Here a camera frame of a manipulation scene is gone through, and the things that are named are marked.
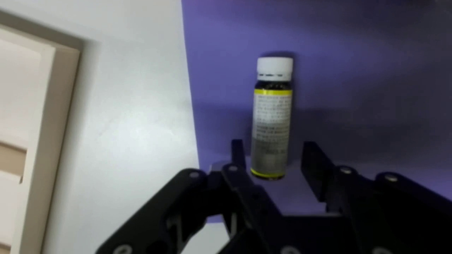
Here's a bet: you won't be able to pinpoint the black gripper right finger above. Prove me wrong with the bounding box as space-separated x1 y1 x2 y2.
300 140 452 254

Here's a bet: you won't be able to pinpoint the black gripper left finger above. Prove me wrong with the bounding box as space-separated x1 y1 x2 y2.
96 139 286 254

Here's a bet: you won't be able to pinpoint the purple paper sheet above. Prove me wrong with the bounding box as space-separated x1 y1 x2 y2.
181 0 452 226

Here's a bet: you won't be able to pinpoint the light wooden divided box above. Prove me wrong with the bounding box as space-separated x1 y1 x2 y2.
0 9 87 254

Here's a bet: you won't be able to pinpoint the white bottle yellow band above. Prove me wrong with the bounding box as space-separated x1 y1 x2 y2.
249 56 296 181

